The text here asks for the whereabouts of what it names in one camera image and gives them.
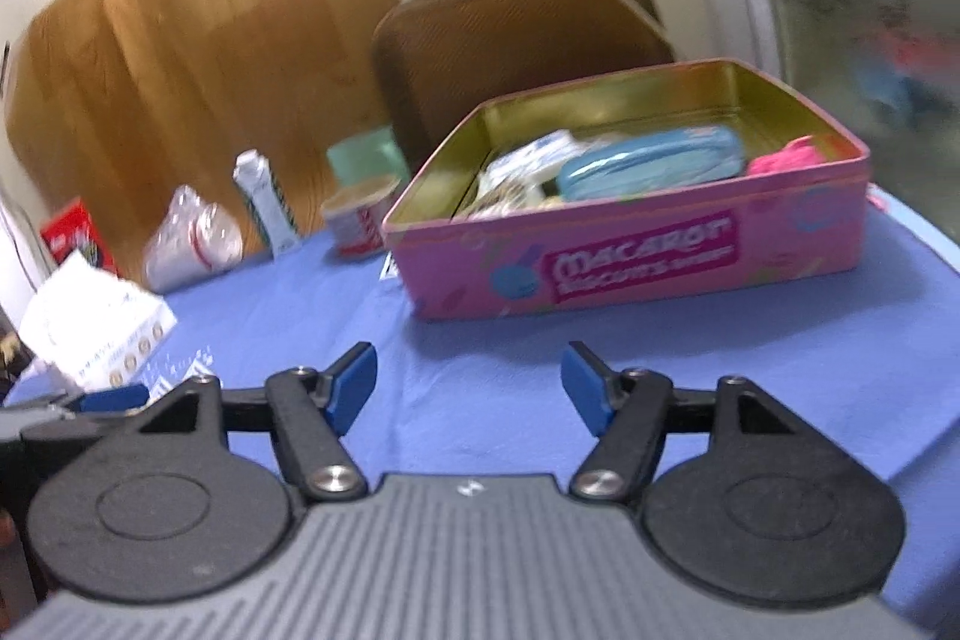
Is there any white tube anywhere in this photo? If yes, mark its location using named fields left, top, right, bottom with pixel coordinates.
left=232, top=150, right=302, bottom=259

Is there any blue pouch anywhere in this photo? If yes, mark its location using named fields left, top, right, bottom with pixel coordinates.
left=556, top=124, right=745, bottom=205

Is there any wooden panel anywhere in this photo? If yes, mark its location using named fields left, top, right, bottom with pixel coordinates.
left=4, top=0, right=406, bottom=289

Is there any white soft packet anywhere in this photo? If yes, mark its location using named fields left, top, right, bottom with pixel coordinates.
left=476, top=130, right=593, bottom=199

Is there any brown chair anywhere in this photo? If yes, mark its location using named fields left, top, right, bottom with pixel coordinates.
left=371, top=0, right=676, bottom=176

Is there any blue tablecloth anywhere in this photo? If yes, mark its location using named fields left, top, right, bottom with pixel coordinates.
left=0, top=182, right=960, bottom=618

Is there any red and white cup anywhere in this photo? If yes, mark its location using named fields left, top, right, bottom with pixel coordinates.
left=321, top=173, right=402, bottom=259

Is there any pink soft yarn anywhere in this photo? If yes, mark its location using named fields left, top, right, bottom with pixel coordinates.
left=746, top=135, right=826, bottom=178

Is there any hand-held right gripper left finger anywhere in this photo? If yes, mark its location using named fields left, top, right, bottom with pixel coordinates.
left=127, top=342, right=378, bottom=504

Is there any pink tin box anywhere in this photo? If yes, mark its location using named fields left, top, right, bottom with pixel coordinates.
left=381, top=56, right=871, bottom=322

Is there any clear plastic bag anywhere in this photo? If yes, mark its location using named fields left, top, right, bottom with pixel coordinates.
left=142, top=184, right=245, bottom=295

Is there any red box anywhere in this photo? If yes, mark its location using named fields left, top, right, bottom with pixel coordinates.
left=39, top=196, right=121, bottom=277

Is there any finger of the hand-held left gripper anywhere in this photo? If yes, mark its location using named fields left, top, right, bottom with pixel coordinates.
left=19, top=383, right=151, bottom=442

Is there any mint green cup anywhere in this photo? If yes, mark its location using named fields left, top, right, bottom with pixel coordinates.
left=326, top=126, right=413, bottom=191

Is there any frosted window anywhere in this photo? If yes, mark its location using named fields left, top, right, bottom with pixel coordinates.
left=720, top=0, right=960, bottom=281

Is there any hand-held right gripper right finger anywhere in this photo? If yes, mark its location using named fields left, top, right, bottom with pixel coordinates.
left=561, top=341, right=811, bottom=504

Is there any white paper packet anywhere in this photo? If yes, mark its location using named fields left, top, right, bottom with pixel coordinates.
left=16, top=250, right=179, bottom=390

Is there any patterned snack packet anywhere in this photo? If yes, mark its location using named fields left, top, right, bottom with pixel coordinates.
left=459, top=179, right=560, bottom=220

